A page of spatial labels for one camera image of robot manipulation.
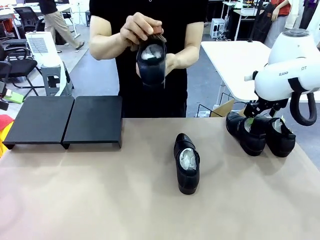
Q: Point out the white desk with black panel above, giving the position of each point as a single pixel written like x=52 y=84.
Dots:
x=243 y=12

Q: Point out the white paper roll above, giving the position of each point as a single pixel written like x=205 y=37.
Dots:
x=52 y=62

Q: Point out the white office desk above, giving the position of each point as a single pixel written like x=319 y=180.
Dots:
x=35 y=10

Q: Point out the person's right hand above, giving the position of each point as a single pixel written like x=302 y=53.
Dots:
x=140 y=27

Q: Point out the white air purifier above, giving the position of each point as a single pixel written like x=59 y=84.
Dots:
x=37 y=45

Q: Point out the brown cardboard box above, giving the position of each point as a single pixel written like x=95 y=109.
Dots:
x=223 y=108

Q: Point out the person's left bare forearm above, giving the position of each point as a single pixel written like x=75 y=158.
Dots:
x=190 y=55

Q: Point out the yellow cloth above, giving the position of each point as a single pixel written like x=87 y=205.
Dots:
x=2 y=147

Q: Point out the brown wooden shoe brush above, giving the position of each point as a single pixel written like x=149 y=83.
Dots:
x=157 y=37

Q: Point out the black metal shoe stand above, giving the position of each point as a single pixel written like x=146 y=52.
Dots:
x=37 y=122
x=92 y=122

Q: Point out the grey plastic step stool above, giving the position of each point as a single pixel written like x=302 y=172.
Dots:
x=53 y=80

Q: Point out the black cantilever office chair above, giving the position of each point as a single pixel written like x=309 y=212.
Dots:
x=17 y=66

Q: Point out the green flat object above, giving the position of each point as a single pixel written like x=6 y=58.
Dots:
x=16 y=97

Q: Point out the dark grey plastic stool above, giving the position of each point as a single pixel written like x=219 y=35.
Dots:
x=87 y=18

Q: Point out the white cylindrical wrist attachment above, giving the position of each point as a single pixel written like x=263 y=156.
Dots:
x=250 y=77

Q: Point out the walking person khaki trousers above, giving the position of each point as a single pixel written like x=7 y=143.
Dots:
x=53 y=20

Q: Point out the white computer case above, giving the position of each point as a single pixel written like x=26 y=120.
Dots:
x=216 y=27

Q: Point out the person's black shirt torso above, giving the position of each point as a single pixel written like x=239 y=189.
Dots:
x=150 y=100

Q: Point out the red cloth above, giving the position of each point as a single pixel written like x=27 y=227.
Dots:
x=5 y=121

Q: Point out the cream hanging garment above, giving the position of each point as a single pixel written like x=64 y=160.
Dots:
x=291 y=15

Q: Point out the black mesh office chair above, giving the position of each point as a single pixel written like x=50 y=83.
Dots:
x=27 y=16

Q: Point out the large white table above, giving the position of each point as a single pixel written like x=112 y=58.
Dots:
x=232 y=70

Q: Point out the black padded chair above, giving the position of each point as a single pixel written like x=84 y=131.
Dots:
x=13 y=42

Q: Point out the person's right bare forearm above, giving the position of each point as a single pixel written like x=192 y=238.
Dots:
x=105 y=47

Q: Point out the black leather shoe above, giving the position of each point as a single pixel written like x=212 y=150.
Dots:
x=250 y=142
x=280 y=142
x=187 y=180
x=152 y=72

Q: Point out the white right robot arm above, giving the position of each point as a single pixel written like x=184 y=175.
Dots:
x=275 y=82

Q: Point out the person's left hand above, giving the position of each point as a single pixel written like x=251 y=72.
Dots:
x=171 y=62

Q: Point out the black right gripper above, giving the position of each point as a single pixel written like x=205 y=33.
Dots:
x=273 y=102

